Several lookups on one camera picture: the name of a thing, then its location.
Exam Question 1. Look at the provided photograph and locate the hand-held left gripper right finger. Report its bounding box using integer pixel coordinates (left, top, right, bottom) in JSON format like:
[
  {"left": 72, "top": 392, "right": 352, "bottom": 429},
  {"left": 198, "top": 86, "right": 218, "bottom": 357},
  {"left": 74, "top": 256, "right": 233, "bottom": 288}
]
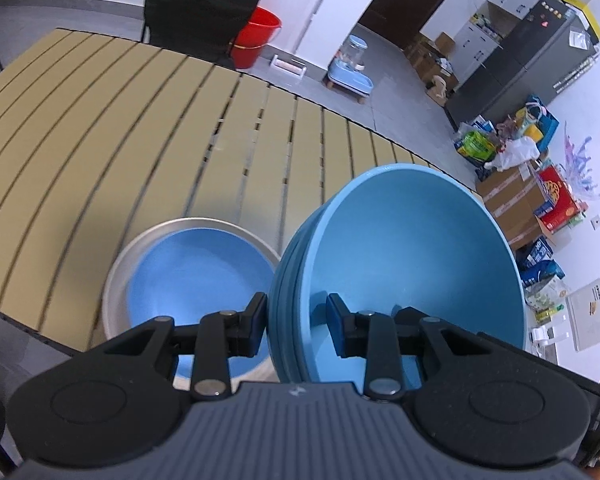
[{"left": 326, "top": 294, "right": 486, "bottom": 402}]

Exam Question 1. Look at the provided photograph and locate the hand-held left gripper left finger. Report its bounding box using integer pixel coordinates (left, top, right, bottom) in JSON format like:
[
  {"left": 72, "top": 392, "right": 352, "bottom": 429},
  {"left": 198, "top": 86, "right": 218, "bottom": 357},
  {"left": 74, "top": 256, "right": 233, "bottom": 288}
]
[{"left": 105, "top": 292, "right": 270, "bottom": 403}]

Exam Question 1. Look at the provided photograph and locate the large blue bowl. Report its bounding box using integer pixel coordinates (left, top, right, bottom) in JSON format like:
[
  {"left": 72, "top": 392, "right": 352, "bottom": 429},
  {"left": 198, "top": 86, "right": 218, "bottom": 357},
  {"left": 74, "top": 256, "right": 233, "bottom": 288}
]
[{"left": 268, "top": 162, "right": 527, "bottom": 385}]

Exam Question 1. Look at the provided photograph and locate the small blue bowl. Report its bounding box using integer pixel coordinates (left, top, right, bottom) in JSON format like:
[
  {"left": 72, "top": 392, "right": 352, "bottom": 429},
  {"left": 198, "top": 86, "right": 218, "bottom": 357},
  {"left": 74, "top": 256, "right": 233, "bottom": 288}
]
[
  {"left": 307, "top": 165, "right": 526, "bottom": 381},
  {"left": 282, "top": 163, "right": 526, "bottom": 383}
]

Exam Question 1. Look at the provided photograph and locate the blue plate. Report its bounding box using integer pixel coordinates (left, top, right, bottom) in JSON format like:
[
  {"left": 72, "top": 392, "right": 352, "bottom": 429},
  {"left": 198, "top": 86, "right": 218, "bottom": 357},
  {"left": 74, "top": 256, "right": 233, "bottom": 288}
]
[{"left": 126, "top": 228, "right": 277, "bottom": 381}]

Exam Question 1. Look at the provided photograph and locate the cream white plate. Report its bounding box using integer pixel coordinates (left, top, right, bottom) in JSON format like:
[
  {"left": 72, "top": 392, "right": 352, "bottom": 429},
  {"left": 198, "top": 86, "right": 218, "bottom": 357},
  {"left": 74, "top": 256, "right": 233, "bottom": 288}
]
[{"left": 102, "top": 216, "right": 282, "bottom": 391}]

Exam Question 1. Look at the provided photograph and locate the small white device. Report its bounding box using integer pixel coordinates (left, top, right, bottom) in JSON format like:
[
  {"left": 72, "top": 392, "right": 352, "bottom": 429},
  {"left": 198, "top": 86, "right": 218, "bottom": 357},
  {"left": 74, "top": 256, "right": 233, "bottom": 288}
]
[{"left": 530, "top": 325, "right": 561, "bottom": 346}]

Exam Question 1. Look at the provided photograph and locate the white box with label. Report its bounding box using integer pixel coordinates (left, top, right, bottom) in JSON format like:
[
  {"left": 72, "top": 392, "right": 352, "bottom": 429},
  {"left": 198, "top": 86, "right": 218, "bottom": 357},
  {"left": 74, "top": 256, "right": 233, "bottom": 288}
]
[{"left": 565, "top": 277, "right": 600, "bottom": 351}]

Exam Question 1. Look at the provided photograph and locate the blue white pet food bag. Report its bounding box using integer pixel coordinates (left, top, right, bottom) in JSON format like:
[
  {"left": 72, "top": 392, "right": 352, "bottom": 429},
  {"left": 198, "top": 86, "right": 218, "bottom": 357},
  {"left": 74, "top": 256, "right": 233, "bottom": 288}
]
[{"left": 522, "top": 260, "right": 566, "bottom": 288}]

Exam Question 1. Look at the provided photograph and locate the dark blue pet food bag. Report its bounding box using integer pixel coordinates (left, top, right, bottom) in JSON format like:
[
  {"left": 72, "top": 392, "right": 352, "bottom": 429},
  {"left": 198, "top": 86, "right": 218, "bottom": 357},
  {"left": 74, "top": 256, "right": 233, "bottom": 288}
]
[{"left": 517, "top": 237, "right": 553, "bottom": 268}]

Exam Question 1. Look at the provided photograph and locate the red gift box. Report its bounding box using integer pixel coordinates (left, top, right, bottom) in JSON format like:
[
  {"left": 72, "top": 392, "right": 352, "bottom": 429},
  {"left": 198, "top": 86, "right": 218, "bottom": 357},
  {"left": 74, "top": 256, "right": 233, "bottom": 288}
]
[{"left": 535, "top": 165, "right": 581, "bottom": 231}]

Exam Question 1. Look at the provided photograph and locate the large cardboard box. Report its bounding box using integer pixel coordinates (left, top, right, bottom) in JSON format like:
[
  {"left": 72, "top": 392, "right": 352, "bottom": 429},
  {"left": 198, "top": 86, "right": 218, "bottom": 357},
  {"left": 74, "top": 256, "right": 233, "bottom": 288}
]
[{"left": 475, "top": 162, "right": 556, "bottom": 251}]

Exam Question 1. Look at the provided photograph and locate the green pet food bag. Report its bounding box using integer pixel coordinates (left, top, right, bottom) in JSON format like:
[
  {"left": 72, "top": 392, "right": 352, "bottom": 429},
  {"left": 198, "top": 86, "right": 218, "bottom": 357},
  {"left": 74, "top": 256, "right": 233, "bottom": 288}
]
[{"left": 455, "top": 130, "right": 498, "bottom": 163}]

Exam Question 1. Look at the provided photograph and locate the iridescent pink party decoration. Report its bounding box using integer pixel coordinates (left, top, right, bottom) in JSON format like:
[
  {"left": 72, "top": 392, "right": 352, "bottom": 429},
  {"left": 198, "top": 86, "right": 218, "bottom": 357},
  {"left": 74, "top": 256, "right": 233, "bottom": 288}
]
[{"left": 560, "top": 130, "right": 600, "bottom": 201}]

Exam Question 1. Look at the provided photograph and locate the white plastic bag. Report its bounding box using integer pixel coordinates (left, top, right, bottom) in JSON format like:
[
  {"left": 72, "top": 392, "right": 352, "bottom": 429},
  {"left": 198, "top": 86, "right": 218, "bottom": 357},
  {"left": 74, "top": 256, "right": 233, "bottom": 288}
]
[{"left": 485, "top": 137, "right": 541, "bottom": 171}]

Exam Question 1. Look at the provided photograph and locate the blue pet water feeder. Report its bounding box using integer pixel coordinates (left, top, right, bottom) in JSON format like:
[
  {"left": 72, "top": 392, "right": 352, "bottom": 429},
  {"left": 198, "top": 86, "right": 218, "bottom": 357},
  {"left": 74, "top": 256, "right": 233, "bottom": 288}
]
[{"left": 325, "top": 35, "right": 376, "bottom": 103}]

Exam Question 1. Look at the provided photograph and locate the white pink floor brush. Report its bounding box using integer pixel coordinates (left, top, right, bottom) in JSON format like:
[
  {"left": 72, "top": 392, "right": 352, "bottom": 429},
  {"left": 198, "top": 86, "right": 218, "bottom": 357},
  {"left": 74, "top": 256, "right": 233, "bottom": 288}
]
[{"left": 270, "top": 55, "right": 308, "bottom": 78}]

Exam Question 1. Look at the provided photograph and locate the tan cardboard piece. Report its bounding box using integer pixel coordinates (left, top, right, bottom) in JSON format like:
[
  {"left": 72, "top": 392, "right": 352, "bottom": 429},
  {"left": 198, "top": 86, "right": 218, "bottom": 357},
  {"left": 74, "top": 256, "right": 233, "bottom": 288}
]
[{"left": 427, "top": 75, "right": 458, "bottom": 103}]

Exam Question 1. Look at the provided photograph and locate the pile of cardboard boxes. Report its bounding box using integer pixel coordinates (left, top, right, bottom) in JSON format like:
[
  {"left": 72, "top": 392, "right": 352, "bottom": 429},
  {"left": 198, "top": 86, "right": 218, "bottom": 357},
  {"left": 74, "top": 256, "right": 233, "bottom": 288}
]
[{"left": 405, "top": 32, "right": 461, "bottom": 86}]

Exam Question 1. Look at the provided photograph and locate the colourful gift bag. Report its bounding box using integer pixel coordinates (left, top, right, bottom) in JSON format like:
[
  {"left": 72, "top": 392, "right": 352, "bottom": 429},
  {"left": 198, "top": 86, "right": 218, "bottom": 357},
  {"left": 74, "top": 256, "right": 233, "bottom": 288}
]
[{"left": 517, "top": 95, "right": 561, "bottom": 151}]

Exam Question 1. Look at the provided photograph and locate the red bucket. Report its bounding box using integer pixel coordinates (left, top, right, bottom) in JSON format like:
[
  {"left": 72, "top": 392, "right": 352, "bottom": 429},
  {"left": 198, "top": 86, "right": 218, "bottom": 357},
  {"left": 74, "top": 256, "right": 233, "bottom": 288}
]
[{"left": 230, "top": 7, "right": 282, "bottom": 70}]

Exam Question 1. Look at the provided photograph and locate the black chair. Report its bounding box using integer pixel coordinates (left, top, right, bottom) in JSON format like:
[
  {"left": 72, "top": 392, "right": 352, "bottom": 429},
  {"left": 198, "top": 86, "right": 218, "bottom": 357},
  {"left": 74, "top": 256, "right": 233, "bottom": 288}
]
[{"left": 141, "top": 0, "right": 266, "bottom": 68}]

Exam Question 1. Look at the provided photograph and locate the dark grey refrigerator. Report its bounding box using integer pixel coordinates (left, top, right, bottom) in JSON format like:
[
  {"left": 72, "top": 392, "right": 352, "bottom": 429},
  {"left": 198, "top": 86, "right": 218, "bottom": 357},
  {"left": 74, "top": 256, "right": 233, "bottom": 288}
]
[{"left": 445, "top": 0, "right": 598, "bottom": 121}]

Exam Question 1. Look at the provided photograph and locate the grey cabinet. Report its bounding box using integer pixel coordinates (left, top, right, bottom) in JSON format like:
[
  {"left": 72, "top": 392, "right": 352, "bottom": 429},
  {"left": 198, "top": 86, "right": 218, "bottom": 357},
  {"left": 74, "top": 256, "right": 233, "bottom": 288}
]
[{"left": 452, "top": 0, "right": 523, "bottom": 86}]

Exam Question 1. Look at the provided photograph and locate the yellow box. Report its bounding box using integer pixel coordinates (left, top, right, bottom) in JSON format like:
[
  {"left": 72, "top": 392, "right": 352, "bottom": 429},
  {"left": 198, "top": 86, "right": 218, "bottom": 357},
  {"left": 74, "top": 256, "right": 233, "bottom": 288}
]
[{"left": 560, "top": 0, "right": 600, "bottom": 43}]

